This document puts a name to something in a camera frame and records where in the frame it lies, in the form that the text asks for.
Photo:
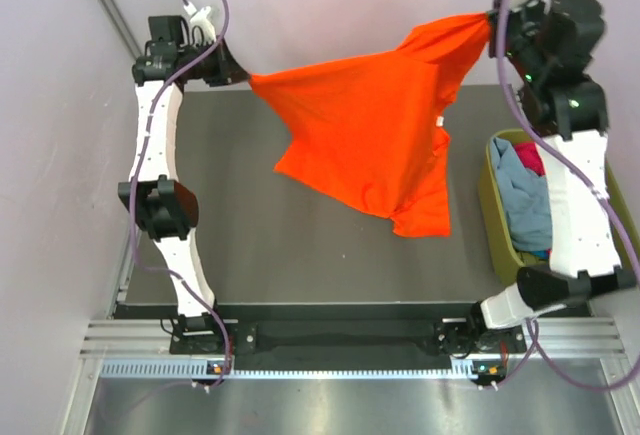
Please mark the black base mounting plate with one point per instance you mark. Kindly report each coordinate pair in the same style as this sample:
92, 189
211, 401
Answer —
361, 335

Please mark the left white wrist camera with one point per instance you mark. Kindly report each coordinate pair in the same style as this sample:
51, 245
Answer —
200, 22

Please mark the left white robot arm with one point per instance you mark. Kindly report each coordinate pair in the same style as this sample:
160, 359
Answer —
180, 50

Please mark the slotted grey cable duct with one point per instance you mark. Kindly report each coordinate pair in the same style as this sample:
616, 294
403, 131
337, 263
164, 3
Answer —
210, 370

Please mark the grey blue t shirt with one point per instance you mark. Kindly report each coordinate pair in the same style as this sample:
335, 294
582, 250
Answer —
524, 197

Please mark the olive green laundry basket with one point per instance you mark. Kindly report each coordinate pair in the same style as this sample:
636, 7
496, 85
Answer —
506, 260

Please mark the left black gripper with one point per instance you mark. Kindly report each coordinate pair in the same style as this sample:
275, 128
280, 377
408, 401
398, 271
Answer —
226, 69

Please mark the left aluminium corner post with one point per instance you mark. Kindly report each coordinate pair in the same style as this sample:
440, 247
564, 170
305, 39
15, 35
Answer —
121, 27

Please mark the orange t shirt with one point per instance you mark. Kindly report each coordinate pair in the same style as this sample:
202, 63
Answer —
369, 131

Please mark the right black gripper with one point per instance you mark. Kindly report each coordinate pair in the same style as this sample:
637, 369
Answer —
494, 27

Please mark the crimson red t shirt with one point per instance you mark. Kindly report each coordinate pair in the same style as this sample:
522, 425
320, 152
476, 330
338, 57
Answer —
529, 157

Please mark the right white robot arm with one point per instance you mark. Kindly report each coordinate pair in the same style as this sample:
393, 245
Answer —
564, 112

